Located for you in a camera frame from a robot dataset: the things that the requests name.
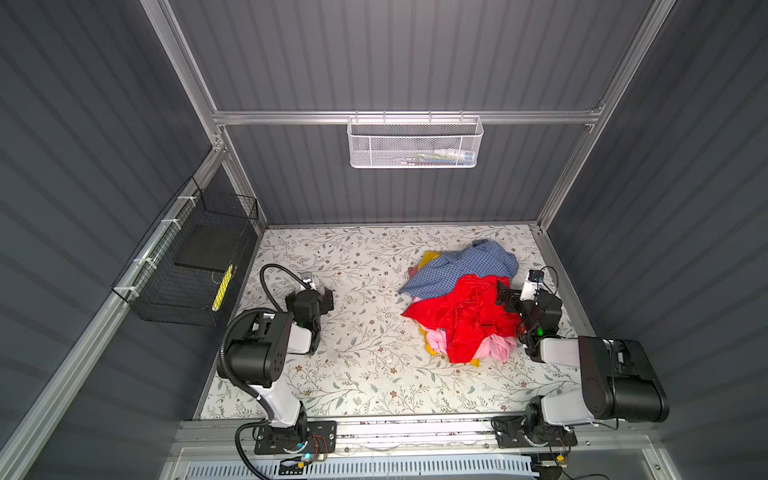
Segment yellow cloth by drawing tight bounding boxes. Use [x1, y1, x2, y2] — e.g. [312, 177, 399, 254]
[410, 251, 447, 357]

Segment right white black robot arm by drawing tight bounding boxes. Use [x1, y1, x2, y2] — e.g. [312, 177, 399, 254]
[491, 280, 670, 449]

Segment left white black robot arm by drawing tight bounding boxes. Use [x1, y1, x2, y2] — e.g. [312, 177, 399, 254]
[216, 288, 334, 435]

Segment light pink cloth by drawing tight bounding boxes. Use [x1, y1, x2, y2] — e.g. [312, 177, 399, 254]
[419, 327, 518, 366]

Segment red cloth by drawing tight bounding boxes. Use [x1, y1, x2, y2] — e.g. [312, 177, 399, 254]
[403, 275, 521, 364]

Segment blue checkered cloth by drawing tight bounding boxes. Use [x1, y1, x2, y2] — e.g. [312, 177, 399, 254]
[398, 240, 519, 300]

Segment floral table mat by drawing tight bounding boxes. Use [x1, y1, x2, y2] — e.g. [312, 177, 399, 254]
[199, 224, 582, 420]

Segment yellow green marker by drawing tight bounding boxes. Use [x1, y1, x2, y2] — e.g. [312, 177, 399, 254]
[211, 264, 234, 312]

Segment black flat pad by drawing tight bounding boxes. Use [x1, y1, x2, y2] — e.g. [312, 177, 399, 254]
[174, 225, 240, 273]

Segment items in white basket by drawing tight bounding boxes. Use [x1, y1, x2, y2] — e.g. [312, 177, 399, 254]
[399, 149, 477, 168]

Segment white vented panel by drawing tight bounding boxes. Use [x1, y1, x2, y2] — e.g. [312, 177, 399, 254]
[179, 455, 541, 480]

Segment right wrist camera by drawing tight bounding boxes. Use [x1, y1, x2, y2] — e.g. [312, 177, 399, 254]
[520, 269, 544, 301]

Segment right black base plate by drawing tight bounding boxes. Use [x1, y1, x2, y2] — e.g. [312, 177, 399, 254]
[490, 415, 578, 449]

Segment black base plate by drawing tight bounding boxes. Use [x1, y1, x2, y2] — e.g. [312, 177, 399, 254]
[253, 421, 338, 455]
[490, 415, 578, 449]

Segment black wire basket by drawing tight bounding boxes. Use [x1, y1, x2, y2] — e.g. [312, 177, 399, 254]
[112, 180, 259, 326]

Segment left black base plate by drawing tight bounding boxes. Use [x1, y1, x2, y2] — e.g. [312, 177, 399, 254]
[253, 421, 338, 455]

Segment left black corrugated cable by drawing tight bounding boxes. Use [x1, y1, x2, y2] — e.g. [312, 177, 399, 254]
[217, 263, 313, 480]

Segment aluminium mounting rail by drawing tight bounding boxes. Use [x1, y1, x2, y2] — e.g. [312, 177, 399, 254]
[169, 413, 657, 458]

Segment white wire basket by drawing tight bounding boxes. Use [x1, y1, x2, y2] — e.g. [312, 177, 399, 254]
[346, 115, 484, 169]

